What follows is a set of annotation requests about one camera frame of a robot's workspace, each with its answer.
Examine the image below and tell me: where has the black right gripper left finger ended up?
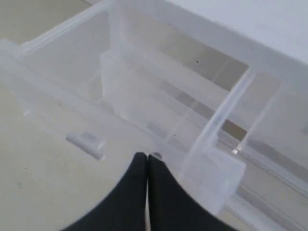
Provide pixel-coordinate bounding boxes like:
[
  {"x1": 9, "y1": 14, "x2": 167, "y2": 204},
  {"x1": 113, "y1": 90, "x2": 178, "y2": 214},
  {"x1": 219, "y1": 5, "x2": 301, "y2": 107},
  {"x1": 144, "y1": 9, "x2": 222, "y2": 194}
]
[{"x1": 64, "y1": 153, "x2": 147, "y2": 231}]

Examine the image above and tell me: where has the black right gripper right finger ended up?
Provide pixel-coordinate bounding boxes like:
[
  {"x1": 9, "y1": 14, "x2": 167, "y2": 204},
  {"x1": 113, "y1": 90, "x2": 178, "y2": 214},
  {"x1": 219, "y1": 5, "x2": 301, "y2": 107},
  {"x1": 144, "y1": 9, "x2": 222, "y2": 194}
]
[{"x1": 148, "y1": 155, "x2": 235, "y2": 231}]

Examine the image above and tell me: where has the clear wide drawer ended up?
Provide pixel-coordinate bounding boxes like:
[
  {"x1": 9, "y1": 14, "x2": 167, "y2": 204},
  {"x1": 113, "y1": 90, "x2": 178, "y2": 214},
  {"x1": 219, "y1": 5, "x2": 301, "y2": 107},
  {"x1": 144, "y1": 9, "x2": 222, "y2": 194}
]
[{"x1": 0, "y1": 34, "x2": 308, "y2": 231}]

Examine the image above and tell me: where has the white plastic drawer cabinet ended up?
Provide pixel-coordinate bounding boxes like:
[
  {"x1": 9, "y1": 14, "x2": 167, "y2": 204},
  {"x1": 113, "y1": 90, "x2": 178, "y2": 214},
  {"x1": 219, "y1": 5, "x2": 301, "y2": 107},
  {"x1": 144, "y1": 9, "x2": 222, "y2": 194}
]
[{"x1": 127, "y1": 0, "x2": 308, "y2": 231}]

